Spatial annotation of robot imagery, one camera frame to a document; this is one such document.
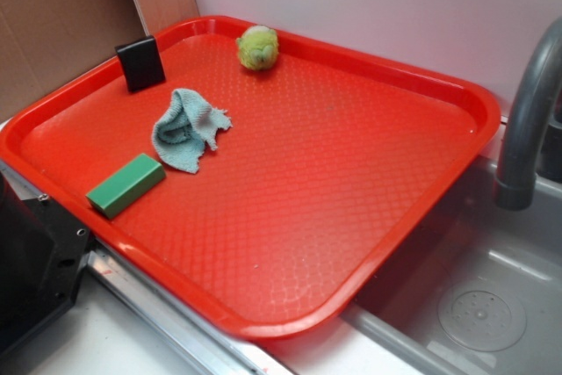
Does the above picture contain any black box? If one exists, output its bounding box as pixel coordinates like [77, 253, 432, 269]
[115, 35, 166, 92]

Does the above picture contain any red plastic tray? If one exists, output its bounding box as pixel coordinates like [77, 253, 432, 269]
[1, 17, 501, 340]

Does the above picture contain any light blue crumpled cloth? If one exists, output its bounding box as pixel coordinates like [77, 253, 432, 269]
[152, 89, 232, 174]

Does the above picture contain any green rectangular block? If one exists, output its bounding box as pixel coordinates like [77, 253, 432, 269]
[86, 154, 166, 219]

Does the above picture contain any grey plastic sink basin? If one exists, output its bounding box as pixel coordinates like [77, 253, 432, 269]
[342, 158, 561, 374]

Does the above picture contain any sink drain strainer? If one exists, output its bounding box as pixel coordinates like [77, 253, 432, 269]
[437, 281, 527, 352]

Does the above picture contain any grey sink faucet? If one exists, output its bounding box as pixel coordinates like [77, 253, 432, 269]
[493, 18, 561, 211]

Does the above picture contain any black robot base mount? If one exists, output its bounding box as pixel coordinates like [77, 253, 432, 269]
[1, 177, 94, 357]

